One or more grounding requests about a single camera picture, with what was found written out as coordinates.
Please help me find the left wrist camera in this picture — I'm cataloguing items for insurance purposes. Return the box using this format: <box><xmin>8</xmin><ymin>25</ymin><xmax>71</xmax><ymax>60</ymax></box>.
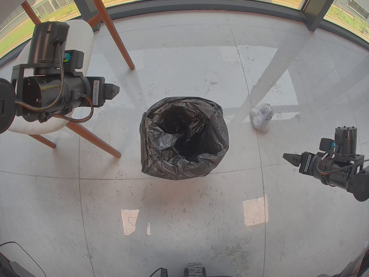
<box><xmin>63</xmin><ymin>50</ymin><xmax>85</xmax><ymax>78</ymax></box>

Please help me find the crumpled white paper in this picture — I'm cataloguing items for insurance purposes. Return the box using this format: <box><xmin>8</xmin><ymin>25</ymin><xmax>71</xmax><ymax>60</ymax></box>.
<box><xmin>250</xmin><ymin>103</ymin><xmax>274</xmax><ymax>131</ymax></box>

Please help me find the white cushioned wooden chair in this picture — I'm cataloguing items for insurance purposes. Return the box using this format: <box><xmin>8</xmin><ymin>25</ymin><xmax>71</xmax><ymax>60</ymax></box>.
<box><xmin>0</xmin><ymin>0</ymin><xmax>135</xmax><ymax>159</ymax></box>

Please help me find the window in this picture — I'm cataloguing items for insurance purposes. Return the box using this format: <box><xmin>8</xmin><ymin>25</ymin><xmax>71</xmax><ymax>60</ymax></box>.
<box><xmin>0</xmin><ymin>0</ymin><xmax>369</xmax><ymax>68</ymax></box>

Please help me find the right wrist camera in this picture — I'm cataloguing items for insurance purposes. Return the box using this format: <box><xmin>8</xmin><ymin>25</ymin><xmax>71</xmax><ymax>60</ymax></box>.
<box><xmin>319</xmin><ymin>138</ymin><xmax>337</xmax><ymax>156</ymax></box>

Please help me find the black plastic bag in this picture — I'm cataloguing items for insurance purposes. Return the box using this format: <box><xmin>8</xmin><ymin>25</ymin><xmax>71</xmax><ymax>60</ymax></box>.
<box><xmin>140</xmin><ymin>96</ymin><xmax>230</xmax><ymax>181</ymax></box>

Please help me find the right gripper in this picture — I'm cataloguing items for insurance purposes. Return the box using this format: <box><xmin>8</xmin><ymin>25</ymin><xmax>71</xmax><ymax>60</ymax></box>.
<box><xmin>300</xmin><ymin>152</ymin><xmax>351</xmax><ymax>187</ymax></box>

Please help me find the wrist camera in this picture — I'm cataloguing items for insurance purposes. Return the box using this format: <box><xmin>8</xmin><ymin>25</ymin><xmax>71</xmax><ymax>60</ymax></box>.
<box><xmin>63</xmin><ymin>50</ymin><xmax>85</xmax><ymax>78</ymax></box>
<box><xmin>319</xmin><ymin>138</ymin><xmax>337</xmax><ymax>156</ymax></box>

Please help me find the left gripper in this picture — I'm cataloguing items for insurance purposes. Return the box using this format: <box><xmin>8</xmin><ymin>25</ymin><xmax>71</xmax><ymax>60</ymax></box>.
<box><xmin>21</xmin><ymin>76</ymin><xmax>106</xmax><ymax>118</ymax></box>

